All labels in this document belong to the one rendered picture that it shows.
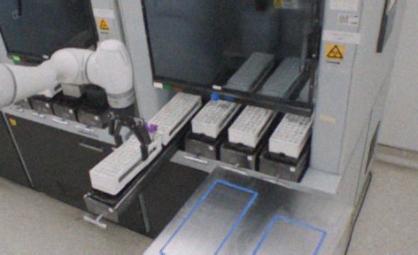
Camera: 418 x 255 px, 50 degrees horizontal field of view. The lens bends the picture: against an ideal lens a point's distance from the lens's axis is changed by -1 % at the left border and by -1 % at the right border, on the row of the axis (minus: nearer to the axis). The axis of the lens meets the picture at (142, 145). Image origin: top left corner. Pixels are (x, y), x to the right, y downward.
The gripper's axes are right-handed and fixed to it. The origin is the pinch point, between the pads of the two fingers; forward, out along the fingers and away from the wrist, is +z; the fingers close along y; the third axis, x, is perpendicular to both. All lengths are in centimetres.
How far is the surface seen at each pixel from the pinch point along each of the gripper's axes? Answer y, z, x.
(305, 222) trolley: 62, 5, -3
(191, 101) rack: 3.3, 1.0, 37.7
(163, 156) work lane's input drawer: 6.8, 6.7, 8.5
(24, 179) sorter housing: -111, 71, 21
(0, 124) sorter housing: -112, 31, 21
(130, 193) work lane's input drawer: 6.7, 7.0, -12.9
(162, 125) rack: 1.3, 0.5, 18.2
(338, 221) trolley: 70, 5, 1
